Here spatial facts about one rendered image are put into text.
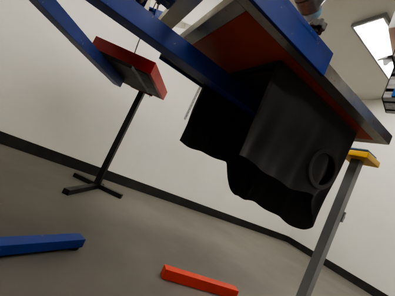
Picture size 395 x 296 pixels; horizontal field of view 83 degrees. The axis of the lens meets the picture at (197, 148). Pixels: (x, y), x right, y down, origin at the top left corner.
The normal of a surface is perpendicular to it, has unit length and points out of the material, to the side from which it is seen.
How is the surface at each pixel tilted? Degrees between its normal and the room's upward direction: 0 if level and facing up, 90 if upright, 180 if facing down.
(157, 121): 90
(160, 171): 90
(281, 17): 90
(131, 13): 90
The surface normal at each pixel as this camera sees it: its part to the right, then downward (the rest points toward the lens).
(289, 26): 0.46, 0.14
